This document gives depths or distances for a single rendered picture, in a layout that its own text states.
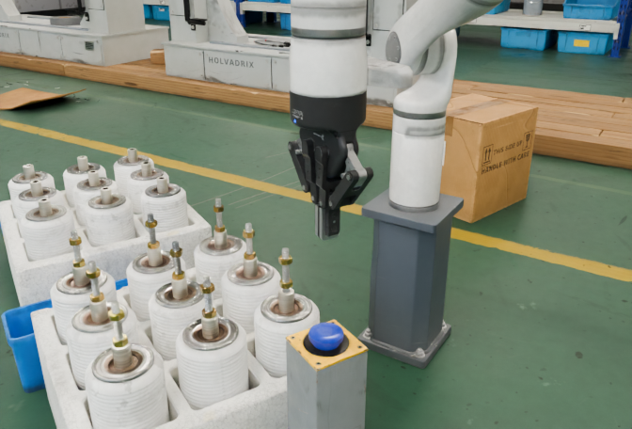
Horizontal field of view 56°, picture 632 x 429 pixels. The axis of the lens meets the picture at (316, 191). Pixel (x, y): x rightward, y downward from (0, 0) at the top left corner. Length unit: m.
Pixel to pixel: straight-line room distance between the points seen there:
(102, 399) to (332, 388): 0.28
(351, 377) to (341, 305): 0.66
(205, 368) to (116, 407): 0.12
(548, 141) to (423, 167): 1.45
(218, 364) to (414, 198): 0.46
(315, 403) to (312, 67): 0.37
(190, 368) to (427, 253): 0.48
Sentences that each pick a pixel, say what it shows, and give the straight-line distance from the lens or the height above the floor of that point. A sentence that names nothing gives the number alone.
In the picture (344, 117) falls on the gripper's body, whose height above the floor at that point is 0.59.
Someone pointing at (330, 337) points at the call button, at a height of 0.33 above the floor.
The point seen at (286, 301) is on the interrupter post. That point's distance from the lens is 0.87.
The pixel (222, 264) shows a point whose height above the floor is 0.24.
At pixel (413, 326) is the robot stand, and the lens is 1.17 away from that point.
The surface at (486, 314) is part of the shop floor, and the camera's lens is 1.38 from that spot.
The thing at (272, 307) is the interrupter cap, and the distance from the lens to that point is 0.89.
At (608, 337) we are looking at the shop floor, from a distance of 1.40.
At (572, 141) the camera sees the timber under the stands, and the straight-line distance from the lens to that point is 2.45.
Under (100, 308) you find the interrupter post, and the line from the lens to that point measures 0.90.
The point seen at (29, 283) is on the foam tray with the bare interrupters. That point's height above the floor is 0.15.
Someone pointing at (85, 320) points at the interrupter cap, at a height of 0.25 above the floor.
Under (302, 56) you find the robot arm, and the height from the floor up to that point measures 0.64.
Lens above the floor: 0.73
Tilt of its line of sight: 22 degrees down
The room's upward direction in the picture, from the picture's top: straight up
